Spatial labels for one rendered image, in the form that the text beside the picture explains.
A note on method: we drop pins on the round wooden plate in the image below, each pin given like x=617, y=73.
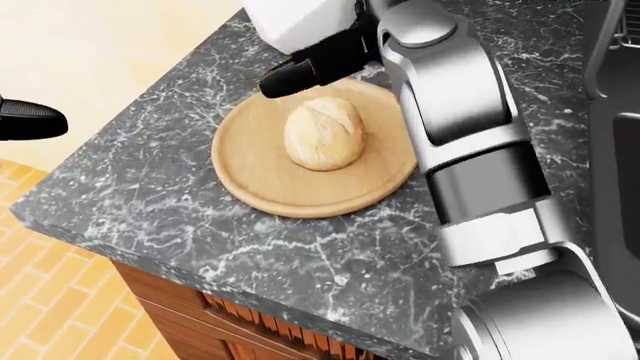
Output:
x=260, y=157

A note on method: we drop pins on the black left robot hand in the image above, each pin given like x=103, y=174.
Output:
x=30, y=120

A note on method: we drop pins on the round crusty bread roll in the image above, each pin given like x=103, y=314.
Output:
x=324, y=133

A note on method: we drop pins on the stainless steel sink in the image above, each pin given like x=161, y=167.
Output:
x=617, y=187

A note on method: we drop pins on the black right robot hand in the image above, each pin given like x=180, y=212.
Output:
x=320, y=69

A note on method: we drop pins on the brown wooden counter cabinet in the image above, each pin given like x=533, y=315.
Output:
x=200, y=322

